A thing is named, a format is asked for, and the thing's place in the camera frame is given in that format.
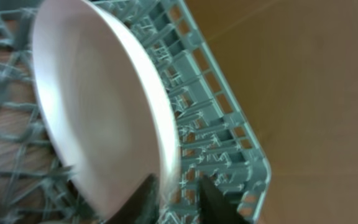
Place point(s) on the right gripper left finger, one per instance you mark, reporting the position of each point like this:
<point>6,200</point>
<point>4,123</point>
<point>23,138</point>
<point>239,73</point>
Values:
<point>142,206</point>

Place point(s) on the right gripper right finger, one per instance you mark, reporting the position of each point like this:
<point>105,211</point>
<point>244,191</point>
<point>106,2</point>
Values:
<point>214,207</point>

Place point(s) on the grey plastic dish rack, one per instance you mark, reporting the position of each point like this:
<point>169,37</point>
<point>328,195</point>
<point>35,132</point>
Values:
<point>215,138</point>

